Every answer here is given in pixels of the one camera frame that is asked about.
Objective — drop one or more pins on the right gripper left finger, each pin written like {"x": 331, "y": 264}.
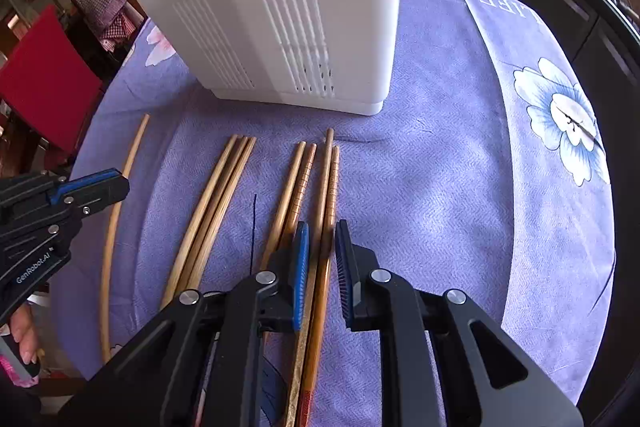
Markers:
{"x": 199, "y": 361}

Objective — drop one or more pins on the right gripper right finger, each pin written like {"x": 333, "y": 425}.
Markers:
{"x": 444, "y": 360}

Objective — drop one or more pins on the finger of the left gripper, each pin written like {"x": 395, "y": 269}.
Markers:
{"x": 65, "y": 188}
{"x": 96, "y": 198}

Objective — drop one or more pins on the lone light bamboo chopstick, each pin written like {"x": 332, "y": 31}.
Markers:
{"x": 109, "y": 245}

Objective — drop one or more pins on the brown chopstick red end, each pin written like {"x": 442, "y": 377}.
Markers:
{"x": 278, "y": 221}

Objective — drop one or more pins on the reddish brown chopstick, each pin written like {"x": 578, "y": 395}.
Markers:
{"x": 321, "y": 295}

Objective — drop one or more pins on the patterned brown chopstick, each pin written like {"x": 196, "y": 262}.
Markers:
{"x": 296, "y": 201}

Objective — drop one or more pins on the dark brown chopstick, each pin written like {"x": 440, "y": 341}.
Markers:
{"x": 301, "y": 342}

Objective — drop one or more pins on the person's left hand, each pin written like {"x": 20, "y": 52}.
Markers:
{"x": 24, "y": 333}

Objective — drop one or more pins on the red wooden chair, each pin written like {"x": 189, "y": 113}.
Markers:
{"x": 49, "y": 86}

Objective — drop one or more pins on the purple floral tablecloth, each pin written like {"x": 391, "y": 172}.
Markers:
{"x": 485, "y": 170}

